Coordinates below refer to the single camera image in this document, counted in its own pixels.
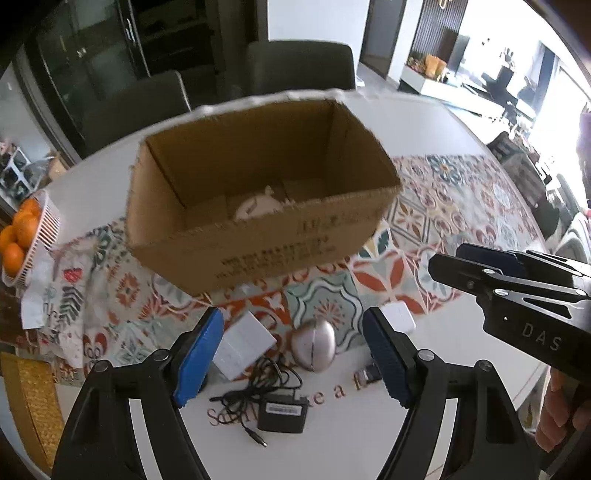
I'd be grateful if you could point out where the dark grey dining chair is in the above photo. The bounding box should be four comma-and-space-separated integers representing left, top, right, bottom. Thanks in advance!
245, 41, 357, 99
81, 71, 192, 158

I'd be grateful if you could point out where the white printed table cover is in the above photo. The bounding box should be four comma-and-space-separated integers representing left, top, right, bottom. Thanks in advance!
0, 90, 557, 480

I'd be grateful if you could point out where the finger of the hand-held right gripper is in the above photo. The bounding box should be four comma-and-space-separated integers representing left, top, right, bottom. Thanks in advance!
456, 243, 591, 278
428, 253, 591, 306

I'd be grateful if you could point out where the leaf print paper bag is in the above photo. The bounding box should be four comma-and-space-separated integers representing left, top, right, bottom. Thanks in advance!
21, 240, 95, 367

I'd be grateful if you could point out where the dark slatted wall panel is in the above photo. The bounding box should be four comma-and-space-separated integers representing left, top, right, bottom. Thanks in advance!
411, 0, 463, 62

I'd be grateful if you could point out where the small cardboard carton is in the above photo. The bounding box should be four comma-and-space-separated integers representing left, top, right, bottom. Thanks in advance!
46, 152, 71, 182

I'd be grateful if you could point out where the dark glass sliding door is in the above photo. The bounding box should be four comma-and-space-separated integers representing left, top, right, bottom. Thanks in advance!
25, 0, 269, 160

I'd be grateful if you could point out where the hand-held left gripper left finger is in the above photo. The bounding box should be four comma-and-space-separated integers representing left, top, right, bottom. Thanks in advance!
51, 307, 225, 480

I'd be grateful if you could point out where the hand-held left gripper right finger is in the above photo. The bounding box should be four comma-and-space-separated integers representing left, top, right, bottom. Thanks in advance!
361, 307, 539, 480

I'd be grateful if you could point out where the white square charger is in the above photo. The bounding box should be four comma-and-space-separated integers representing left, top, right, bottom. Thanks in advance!
383, 302, 417, 334

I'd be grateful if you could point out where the white low tv console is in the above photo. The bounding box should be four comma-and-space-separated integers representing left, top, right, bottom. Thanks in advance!
399, 62, 520, 118

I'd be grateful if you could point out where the white plastic fruit basket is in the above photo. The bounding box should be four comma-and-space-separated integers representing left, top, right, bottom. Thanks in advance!
2, 189, 63, 286

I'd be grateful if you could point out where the person's right hand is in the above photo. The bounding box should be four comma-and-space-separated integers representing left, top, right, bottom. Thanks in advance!
534, 369, 583, 454

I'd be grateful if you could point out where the white rectangular box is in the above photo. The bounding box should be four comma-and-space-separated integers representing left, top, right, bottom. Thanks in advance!
211, 311, 277, 382

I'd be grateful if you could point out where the dark room door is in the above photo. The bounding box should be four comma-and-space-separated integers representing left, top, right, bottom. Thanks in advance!
360, 0, 408, 80

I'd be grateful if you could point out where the black power adapter with cable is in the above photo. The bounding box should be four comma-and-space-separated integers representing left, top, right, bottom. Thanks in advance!
209, 357, 311, 448

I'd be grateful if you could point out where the brown cardboard box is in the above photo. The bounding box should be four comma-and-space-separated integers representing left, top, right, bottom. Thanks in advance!
124, 88, 402, 296

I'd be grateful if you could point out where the colourful tile-pattern table runner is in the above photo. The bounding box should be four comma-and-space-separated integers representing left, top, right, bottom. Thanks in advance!
46, 154, 544, 372

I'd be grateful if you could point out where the white round device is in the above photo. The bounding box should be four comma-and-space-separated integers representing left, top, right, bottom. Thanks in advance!
235, 186, 290, 221

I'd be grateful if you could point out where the silver egg-shaped mouse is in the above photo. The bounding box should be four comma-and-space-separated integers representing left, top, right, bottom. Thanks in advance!
290, 318, 337, 373

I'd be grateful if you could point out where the white shoe rack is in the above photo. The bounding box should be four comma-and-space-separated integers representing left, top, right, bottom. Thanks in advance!
0, 142, 49, 197

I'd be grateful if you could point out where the gold woven mat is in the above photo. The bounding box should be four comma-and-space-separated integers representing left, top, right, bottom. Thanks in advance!
0, 353, 65, 472

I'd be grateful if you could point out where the yellow paper bag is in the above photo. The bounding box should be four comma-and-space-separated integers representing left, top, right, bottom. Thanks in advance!
424, 54, 447, 80

